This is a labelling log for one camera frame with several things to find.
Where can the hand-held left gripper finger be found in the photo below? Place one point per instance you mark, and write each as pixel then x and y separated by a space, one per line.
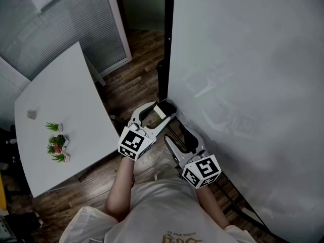
pixel 164 125
pixel 138 111

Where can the small grey jar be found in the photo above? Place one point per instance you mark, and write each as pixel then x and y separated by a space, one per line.
pixel 32 114

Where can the person's left forearm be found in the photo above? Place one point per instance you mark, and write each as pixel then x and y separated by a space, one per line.
pixel 120 191

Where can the person's white shirt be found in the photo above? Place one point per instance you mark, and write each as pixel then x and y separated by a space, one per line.
pixel 157 211

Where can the large white whiteboard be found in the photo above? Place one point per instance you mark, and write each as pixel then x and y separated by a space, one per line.
pixel 253 59

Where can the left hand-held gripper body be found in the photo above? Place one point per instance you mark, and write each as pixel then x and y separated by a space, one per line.
pixel 134 143

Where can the cluster of small potted plants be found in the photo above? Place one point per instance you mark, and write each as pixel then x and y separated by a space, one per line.
pixel 58 143

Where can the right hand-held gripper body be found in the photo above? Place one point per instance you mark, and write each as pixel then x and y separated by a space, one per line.
pixel 202 171

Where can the yellow panel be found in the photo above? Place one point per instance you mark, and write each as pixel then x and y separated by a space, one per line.
pixel 2 191

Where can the person's right forearm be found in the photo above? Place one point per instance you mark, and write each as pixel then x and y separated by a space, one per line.
pixel 211 206

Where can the person's beige trousers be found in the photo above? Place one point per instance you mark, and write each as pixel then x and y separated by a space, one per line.
pixel 164 168

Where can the white table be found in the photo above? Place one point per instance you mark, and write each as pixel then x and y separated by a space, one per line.
pixel 63 85

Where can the small clear bottle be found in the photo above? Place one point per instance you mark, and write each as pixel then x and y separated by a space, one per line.
pixel 11 141

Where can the black office chair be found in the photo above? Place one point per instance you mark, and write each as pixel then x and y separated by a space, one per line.
pixel 6 158

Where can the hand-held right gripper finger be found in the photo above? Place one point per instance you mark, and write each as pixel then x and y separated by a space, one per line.
pixel 191 138
pixel 174 148

